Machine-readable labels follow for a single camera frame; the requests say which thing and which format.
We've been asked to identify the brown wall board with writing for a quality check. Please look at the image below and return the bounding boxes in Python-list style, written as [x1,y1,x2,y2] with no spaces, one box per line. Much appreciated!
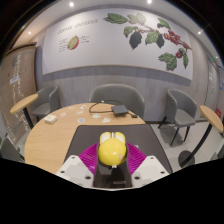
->
[0,43,38,144]

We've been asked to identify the grey upholstered chair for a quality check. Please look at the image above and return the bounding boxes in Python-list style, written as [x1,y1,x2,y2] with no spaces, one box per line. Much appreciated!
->
[88,83,146,120]
[30,84,61,118]
[157,88,199,147]

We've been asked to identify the dark grey mouse pad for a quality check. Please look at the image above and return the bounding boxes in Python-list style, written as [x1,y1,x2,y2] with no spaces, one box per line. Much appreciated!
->
[63,124,174,175]

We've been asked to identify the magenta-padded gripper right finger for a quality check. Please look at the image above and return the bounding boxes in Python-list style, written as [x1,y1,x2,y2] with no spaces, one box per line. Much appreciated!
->
[112,143,170,189]

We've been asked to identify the white small box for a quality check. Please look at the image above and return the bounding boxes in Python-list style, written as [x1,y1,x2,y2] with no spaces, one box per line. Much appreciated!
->
[43,114,58,125]

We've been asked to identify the black cable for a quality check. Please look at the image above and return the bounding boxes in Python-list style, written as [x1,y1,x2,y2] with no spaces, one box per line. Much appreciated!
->
[88,99,139,119]

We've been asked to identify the ceiling spot lights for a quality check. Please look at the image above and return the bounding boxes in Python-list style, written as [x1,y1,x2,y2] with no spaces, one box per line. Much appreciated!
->
[27,0,204,36]

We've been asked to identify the round wooden side table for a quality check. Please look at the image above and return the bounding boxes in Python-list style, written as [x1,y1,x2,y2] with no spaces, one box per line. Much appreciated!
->
[9,93,40,130]
[177,104,224,168]

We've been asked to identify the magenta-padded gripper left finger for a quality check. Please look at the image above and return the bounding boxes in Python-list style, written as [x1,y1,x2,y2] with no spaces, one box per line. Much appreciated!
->
[55,143,113,189]

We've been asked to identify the black flat device box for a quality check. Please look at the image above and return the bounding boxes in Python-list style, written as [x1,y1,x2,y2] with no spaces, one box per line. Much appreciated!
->
[111,104,130,117]

